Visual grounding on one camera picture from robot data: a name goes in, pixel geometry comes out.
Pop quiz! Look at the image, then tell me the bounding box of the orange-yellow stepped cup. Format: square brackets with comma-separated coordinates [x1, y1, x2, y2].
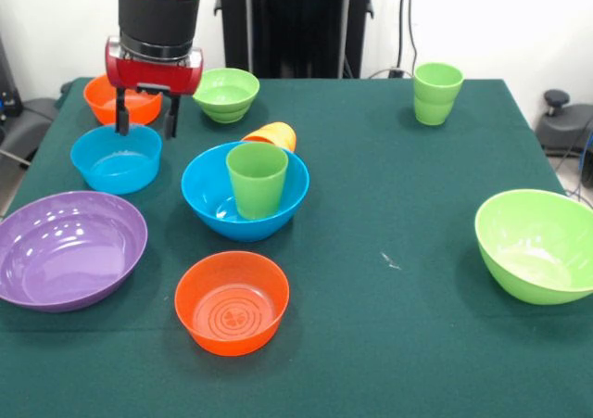
[240, 121, 297, 154]

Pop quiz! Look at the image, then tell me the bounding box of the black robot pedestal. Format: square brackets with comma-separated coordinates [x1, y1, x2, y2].
[213, 0, 375, 80]

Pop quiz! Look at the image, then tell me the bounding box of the purple bowl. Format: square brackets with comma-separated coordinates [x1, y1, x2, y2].
[0, 190, 149, 314]

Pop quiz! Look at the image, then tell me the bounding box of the black device with blue light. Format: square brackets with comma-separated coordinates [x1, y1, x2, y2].
[0, 35, 24, 118]

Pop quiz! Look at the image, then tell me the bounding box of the dark green tablecloth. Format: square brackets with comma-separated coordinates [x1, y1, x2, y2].
[0, 77, 593, 418]

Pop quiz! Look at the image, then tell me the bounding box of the small blue bowl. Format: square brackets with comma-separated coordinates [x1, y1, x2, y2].
[69, 121, 163, 195]

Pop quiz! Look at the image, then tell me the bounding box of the large blue bowl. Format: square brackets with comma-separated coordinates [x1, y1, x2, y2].
[181, 141, 310, 243]

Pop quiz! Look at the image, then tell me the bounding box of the orange bowl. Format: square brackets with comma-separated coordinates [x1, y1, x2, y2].
[82, 74, 164, 126]
[173, 250, 291, 358]

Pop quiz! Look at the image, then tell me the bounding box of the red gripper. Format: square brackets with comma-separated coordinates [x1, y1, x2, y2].
[104, 36, 205, 141]

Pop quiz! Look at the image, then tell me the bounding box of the green stepped cup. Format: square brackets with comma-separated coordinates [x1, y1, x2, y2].
[412, 62, 465, 126]

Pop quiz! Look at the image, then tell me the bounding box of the small light green bowl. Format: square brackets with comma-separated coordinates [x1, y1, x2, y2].
[192, 67, 261, 124]

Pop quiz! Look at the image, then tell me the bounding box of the large green bowl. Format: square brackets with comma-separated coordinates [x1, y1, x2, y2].
[473, 188, 593, 306]

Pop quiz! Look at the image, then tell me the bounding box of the grey stand base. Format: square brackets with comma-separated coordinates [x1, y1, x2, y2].
[0, 96, 61, 165]
[536, 88, 593, 159]

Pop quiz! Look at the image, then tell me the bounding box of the black cable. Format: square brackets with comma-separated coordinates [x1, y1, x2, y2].
[400, 0, 420, 77]

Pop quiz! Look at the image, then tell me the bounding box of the blue cable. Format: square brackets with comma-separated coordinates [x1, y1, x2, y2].
[567, 130, 593, 196]

